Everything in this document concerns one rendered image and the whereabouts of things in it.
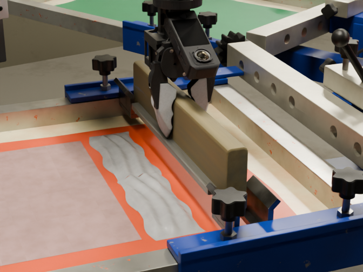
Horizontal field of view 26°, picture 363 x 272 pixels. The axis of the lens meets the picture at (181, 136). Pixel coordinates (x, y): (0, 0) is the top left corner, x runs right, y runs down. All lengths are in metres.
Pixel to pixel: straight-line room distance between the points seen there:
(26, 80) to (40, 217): 3.47
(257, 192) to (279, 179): 0.19
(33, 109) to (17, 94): 2.97
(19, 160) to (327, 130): 0.49
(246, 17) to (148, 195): 1.02
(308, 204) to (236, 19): 1.00
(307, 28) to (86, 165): 0.70
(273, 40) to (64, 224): 0.72
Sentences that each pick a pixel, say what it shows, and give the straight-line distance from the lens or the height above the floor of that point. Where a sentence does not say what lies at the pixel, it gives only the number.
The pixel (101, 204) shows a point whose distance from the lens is 1.12.
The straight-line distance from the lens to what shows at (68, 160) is 1.26.
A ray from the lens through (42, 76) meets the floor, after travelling 4.60.
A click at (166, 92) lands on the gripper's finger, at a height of 1.09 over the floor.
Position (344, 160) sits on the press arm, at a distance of 1.36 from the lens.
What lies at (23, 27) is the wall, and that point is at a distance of 4.78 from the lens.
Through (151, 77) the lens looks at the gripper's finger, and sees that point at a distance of 1.13.
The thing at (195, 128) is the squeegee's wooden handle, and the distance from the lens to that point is 1.08.
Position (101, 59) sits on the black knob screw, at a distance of 1.40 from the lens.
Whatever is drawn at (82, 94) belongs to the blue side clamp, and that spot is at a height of 1.00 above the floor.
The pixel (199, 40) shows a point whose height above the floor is 1.18.
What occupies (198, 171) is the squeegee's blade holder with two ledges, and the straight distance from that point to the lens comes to 1.08.
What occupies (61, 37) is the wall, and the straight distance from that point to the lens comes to 4.90.
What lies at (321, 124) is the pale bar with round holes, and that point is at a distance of 1.25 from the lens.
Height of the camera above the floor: 1.49
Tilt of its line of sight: 24 degrees down
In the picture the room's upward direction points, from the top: straight up
